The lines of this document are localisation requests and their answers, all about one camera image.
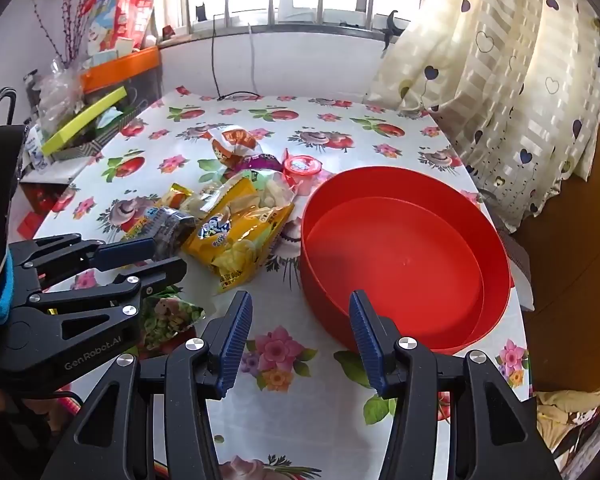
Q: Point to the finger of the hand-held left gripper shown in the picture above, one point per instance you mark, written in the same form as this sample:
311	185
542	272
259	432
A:
125	252
162	270

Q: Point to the light blue cloth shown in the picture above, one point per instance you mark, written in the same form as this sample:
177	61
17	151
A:
110	115

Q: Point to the orange storage box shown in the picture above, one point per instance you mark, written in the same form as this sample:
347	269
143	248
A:
120	67

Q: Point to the floral tablecloth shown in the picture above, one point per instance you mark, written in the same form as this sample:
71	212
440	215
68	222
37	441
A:
280	310

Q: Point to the yellow blue-logo snack packet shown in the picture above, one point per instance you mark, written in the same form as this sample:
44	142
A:
215	230

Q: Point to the yellow-green flat box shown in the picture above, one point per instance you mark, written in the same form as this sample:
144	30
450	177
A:
85	120

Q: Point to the black hook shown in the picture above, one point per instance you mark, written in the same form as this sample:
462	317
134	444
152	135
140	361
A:
392	25

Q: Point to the white labelled bottle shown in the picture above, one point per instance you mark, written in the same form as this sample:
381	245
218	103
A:
35	146

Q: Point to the small yellow snack packet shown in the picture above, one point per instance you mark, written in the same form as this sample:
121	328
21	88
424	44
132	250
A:
177	196

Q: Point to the printed blanket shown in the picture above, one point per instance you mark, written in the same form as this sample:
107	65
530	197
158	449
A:
570	420

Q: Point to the black white striped box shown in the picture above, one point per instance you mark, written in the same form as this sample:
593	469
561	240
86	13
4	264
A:
87	149

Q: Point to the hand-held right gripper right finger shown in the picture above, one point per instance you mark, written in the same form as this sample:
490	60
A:
367	340

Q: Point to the purple snack packet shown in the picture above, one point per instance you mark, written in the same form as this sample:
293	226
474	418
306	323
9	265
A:
262	162

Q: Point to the red round container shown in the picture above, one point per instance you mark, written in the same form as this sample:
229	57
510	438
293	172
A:
395	260

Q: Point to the dried flower branches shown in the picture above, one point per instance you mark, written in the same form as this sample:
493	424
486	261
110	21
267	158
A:
75	20

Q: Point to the dark striped snack packet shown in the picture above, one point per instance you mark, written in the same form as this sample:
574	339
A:
172	225

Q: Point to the red box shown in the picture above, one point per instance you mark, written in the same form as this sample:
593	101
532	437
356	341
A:
40	202

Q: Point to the pink jelly cup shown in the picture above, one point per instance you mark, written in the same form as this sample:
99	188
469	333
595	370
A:
302	167

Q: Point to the heart print curtain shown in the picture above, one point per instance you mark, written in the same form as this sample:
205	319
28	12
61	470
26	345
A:
505	85

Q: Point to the green snack packet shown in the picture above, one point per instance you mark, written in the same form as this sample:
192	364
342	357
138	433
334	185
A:
167	320

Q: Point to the small black clip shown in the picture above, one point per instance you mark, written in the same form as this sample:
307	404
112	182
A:
201	11

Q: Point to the red gift bag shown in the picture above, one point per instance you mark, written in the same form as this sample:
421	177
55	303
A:
125	5

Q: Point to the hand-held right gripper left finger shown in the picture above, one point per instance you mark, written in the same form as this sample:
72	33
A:
235	345

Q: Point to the clear plastic bag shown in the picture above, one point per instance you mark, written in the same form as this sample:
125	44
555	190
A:
60	95

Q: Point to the orange white snack packet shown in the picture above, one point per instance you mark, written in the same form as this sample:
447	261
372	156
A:
230	145

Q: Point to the yellow chip packet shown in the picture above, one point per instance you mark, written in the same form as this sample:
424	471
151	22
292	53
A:
250	260

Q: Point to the wooden wardrobe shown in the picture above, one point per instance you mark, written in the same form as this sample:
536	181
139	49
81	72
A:
570	260

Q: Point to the clear bag of puffs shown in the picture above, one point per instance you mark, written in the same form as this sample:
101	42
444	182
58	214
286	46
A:
270	190

